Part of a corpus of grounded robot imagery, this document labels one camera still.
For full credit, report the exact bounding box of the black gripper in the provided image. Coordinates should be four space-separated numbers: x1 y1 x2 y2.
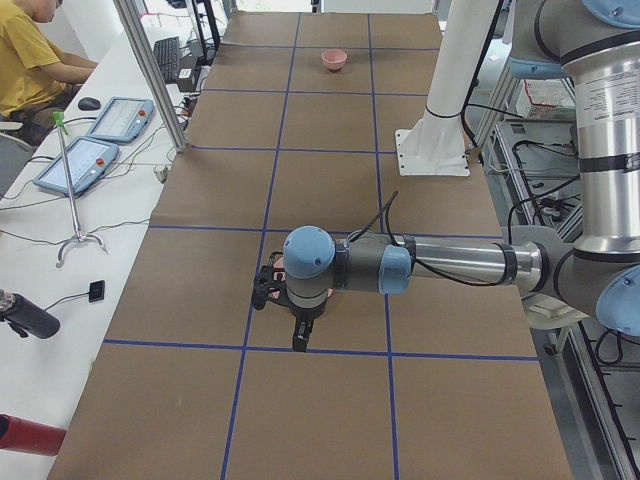
289 305 325 352

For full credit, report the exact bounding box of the pink bowl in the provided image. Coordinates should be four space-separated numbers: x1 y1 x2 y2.
321 48 348 72

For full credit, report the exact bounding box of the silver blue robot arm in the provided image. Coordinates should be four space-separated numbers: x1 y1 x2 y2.
252 1 639 351

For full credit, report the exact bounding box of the pink plate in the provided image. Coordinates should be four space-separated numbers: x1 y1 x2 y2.
269 256 333 299

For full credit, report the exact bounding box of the small black phone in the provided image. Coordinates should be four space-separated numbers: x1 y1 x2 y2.
88 280 106 303

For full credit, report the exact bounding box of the upper blue teach pendant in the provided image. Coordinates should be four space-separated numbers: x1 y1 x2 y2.
87 97 155 144

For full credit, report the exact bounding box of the blue teach pendant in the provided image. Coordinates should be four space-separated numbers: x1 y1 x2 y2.
33 137 119 195
87 97 155 144

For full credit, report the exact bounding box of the lower blue teach pendant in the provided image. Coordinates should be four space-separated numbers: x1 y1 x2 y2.
33 137 119 195

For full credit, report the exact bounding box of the black water bottle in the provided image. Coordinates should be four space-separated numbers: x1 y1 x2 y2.
1 290 60 339

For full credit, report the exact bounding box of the black keyboard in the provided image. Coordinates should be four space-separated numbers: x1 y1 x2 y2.
153 36 180 84

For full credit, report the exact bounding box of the black computer mouse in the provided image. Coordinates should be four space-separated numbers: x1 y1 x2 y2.
77 97 102 111

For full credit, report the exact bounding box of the red water bottle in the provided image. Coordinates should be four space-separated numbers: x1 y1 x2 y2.
1 414 66 456

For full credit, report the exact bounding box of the metal reacher grabber stick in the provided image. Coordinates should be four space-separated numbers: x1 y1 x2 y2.
53 112 108 269

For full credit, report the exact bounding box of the person in yellow shirt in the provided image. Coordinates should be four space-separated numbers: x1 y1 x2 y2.
1 0 97 146

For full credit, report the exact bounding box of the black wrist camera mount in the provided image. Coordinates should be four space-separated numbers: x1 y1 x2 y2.
251 251 289 311

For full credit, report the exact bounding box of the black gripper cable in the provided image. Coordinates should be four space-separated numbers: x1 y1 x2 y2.
345 189 516 288

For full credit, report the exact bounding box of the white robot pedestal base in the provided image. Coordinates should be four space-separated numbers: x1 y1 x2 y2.
395 0 501 177

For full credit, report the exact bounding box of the aluminium frame post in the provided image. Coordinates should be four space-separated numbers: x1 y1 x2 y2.
113 0 187 153

